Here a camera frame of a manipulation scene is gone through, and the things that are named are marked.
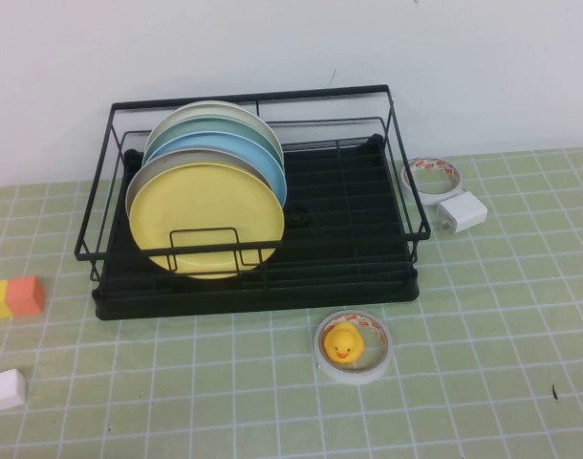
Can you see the yellow round plate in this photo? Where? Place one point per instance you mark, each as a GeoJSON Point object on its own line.
{"type": "Point", "coordinates": [200, 210]}

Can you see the blue round plate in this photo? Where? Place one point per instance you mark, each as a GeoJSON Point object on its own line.
{"type": "Point", "coordinates": [267, 167]}

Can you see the grey round plate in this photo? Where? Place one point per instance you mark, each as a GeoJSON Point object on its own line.
{"type": "Point", "coordinates": [210, 157]}

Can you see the green round plate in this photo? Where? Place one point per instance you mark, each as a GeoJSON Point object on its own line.
{"type": "Point", "coordinates": [224, 125]}

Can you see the cream round plate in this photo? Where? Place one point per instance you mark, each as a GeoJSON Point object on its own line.
{"type": "Point", "coordinates": [210, 109]}

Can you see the black plastic drip tray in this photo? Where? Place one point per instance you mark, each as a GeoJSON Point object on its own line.
{"type": "Point", "coordinates": [296, 301]}

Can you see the yellow rubber duck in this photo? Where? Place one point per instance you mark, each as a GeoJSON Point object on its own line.
{"type": "Point", "coordinates": [344, 346]}

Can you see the white tape roll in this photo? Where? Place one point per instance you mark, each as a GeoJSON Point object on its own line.
{"type": "Point", "coordinates": [430, 198]}
{"type": "Point", "coordinates": [353, 378]}

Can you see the white power adapter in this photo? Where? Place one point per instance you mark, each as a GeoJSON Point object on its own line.
{"type": "Point", "coordinates": [463, 212]}

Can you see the green grid tablecloth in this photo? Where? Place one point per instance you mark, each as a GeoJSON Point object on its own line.
{"type": "Point", "coordinates": [463, 334]}

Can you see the orange cube block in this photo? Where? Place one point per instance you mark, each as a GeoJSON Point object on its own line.
{"type": "Point", "coordinates": [26, 296]}

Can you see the white cube block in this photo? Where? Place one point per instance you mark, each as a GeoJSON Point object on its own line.
{"type": "Point", "coordinates": [5, 391]}

